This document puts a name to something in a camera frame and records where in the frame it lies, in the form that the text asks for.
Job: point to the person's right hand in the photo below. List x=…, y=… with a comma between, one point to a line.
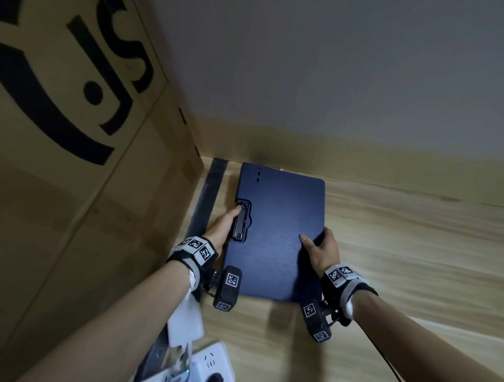
x=327, y=252

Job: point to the person's left hand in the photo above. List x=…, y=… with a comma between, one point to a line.
x=220, y=232

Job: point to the blue folder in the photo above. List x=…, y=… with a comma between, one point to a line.
x=279, y=236

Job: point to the person's left forearm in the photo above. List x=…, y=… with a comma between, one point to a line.
x=118, y=334

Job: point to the person's right forearm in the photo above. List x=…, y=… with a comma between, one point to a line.
x=417, y=338

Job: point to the black desk edge strip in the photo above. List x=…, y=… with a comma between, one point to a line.
x=206, y=196

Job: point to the white power bank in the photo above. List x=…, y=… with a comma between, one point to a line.
x=185, y=322

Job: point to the white power strip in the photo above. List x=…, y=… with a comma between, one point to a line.
x=212, y=362

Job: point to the large printed cardboard box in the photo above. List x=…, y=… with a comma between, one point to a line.
x=78, y=216

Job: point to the black power plug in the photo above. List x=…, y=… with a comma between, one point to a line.
x=215, y=378

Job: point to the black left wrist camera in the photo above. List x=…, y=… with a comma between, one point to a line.
x=228, y=287

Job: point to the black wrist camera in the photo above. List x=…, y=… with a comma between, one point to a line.
x=317, y=320
x=228, y=287

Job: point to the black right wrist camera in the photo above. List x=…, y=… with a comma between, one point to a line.
x=317, y=320

